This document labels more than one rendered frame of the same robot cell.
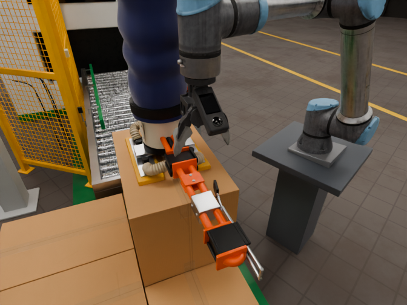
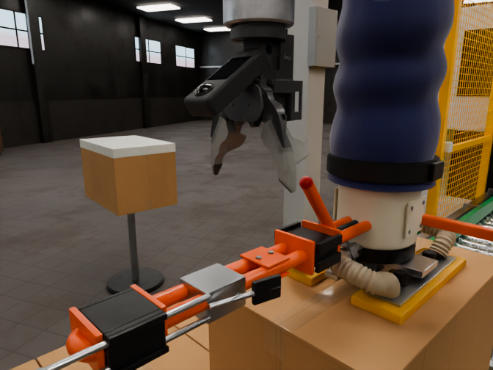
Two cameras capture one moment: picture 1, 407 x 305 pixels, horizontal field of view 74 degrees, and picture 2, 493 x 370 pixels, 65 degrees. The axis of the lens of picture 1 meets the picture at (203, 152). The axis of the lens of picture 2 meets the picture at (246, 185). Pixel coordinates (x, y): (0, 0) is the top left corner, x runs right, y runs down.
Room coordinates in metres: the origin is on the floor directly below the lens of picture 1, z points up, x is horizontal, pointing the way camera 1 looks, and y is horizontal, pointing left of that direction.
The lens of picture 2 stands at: (0.38, -0.47, 1.34)
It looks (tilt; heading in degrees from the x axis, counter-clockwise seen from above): 14 degrees down; 68
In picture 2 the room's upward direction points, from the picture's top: straight up
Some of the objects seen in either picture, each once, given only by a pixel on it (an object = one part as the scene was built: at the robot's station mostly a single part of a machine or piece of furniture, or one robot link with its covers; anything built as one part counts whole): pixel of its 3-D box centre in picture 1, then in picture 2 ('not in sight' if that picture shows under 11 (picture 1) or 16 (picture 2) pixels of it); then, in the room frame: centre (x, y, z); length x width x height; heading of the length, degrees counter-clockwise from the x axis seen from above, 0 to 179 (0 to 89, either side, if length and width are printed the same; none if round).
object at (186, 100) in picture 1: (198, 98); (261, 79); (0.61, 0.01, 1.35); 0.09 x 0.08 x 0.12; 22
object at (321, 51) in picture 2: not in sight; (323, 38); (1.63, 1.43, 1.62); 0.20 x 0.05 x 0.30; 22
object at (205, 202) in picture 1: (205, 206); (213, 291); (0.53, 0.00, 1.07); 0.07 x 0.07 x 0.04; 22
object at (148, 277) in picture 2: not in sight; (133, 242); (0.62, 2.17, 0.31); 0.40 x 0.40 x 0.62
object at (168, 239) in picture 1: (169, 190); (361, 349); (0.94, 0.16, 0.74); 0.60 x 0.40 x 0.40; 21
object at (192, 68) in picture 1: (198, 65); (257, 12); (0.60, 0.01, 1.43); 0.10 x 0.09 x 0.05; 112
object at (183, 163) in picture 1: (181, 161); (307, 245); (0.73, 0.07, 1.07); 0.10 x 0.08 x 0.06; 112
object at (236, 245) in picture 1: (224, 244); (119, 326); (0.40, -0.05, 1.07); 0.08 x 0.07 x 0.05; 22
